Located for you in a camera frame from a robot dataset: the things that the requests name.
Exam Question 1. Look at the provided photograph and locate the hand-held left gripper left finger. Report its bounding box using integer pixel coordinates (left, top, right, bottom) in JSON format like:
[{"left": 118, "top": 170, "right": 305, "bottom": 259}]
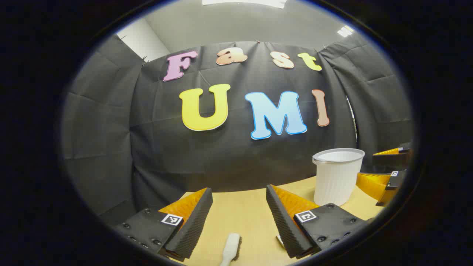
[{"left": 113, "top": 187, "right": 214, "bottom": 261}]

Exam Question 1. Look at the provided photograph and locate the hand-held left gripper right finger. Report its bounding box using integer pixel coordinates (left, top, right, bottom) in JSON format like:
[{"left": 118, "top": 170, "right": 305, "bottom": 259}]
[{"left": 266, "top": 184, "right": 374, "bottom": 259}]

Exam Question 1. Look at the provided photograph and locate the white ribbed garbage bin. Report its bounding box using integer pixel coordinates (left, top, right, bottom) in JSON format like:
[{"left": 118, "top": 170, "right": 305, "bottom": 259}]
[{"left": 312, "top": 148, "right": 365, "bottom": 207}]

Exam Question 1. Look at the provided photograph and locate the small white broom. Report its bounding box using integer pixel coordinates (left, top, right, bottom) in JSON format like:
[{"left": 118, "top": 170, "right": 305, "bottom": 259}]
[{"left": 220, "top": 233, "right": 242, "bottom": 266}]

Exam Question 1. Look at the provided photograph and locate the light wooden desktop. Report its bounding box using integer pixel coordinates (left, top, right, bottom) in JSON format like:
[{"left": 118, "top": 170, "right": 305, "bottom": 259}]
[{"left": 177, "top": 175, "right": 387, "bottom": 266}]

